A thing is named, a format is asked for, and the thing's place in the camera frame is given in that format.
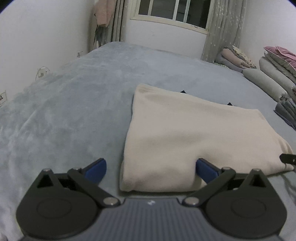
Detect grey bed blanket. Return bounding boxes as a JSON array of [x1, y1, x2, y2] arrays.
[[0, 41, 296, 241]]

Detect grey folded clothes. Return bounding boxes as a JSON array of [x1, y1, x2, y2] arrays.
[[275, 97, 296, 129]]

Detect floral pillow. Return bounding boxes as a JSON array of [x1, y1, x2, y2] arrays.
[[232, 45, 256, 69]]

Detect grey curtain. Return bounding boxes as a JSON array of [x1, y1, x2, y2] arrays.
[[201, 0, 246, 63], [111, 0, 133, 44]]

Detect purple folded cloth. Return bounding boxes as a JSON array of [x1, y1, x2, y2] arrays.
[[274, 109, 290, 124]]

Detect beige folded blanket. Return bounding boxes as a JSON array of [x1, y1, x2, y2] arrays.
[[221, 47, 252, 70]]

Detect stack of folded quilts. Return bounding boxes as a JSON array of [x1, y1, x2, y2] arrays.
[[243, 68, 289, 103]]

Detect pink hanging jacket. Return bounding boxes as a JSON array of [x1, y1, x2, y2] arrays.
[[93, 0, 115, 27]]

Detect dark hanging clothing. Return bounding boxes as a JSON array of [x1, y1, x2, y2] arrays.
[[93, 24, 107, 49]]

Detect window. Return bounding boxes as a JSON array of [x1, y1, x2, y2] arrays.
[[129, 0, 212, 36]]

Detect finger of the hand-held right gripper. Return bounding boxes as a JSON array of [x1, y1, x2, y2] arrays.
[[279, 153, 296, 166]]

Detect cream and black sweatshirt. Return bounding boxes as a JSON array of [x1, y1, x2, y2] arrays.
[[119, 83, 294, 193]]

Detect grey folded blanket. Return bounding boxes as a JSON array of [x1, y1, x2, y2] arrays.
[[214, 56, 243, 74]]

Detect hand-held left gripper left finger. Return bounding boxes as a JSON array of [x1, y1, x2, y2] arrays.
[[35, 158, 121, 207]]

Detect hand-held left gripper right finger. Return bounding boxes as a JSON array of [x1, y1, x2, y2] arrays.
[[183, 158, 274, 207]]

